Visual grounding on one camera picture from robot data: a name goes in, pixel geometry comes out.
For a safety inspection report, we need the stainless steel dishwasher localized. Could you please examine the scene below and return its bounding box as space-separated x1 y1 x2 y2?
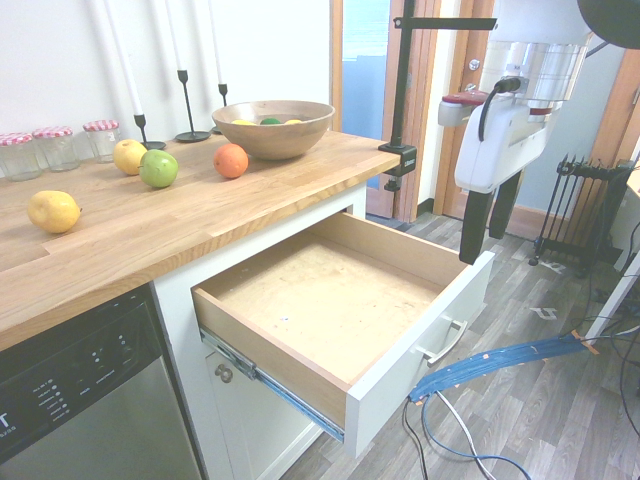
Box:
0 284 202 480

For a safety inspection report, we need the glass jar red checked lid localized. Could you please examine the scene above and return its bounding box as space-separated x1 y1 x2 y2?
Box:
0 132 43 182
32 125 81 173
82 119 122 164

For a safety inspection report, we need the green apple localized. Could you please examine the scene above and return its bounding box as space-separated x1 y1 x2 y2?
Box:
138 149 180 189

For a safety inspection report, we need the wooden drawer white front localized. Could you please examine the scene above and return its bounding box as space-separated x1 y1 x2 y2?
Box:
191 212 496 459

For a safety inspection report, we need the large wooden bowl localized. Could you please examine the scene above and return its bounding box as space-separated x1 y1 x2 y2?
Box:
211 100 336 162

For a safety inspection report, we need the tall white candle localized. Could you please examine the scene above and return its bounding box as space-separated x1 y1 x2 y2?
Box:
102 0 146 117
162 0 189 72
205 0 226 86

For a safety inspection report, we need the red grey wrist camera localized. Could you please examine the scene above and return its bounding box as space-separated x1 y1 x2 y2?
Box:
437 89 550 127

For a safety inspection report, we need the black Ulanzi clamp stand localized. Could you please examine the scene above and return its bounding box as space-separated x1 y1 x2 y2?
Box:
377 0 499 194

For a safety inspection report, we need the metal drawer slide rail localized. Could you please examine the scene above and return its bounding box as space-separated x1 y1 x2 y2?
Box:
198 327 347 444

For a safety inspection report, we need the white kitchen cabinet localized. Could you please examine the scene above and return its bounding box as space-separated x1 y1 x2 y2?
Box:
151 182 372 480

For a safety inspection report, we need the braided robot cable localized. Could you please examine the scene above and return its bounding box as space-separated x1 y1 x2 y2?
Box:
477 74 524 144

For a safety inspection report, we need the blue taped cable bundle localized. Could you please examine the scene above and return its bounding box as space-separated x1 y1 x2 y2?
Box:
408 332 601 407

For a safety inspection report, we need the yellow pear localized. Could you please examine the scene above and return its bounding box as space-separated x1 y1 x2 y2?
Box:
27 190 83 235

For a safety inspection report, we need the yellow apple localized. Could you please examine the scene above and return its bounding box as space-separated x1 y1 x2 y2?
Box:
112 138 149 176

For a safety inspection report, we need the wooden door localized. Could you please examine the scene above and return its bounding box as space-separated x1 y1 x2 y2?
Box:
433 0 502 219

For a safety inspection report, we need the white cable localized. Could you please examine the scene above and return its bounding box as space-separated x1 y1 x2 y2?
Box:
433 388 497 480

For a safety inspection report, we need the black metal candle holder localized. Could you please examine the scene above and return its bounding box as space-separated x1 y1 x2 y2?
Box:
132 113 167 151
173 69 212 144
209 82 230 135

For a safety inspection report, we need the black oil radiator heater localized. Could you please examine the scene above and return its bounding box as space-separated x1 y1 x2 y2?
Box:
528 153 637 279

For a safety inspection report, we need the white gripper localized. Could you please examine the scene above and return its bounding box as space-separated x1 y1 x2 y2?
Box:
454 92 556 267

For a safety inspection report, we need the orange fruit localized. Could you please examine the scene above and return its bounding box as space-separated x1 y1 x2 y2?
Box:
213 143 250 180

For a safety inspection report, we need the thin black cable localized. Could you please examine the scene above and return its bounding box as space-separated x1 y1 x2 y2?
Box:
402 399 431 480

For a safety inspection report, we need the silver bar drawer handle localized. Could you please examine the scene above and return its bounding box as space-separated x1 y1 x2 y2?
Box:
416 319 470 369

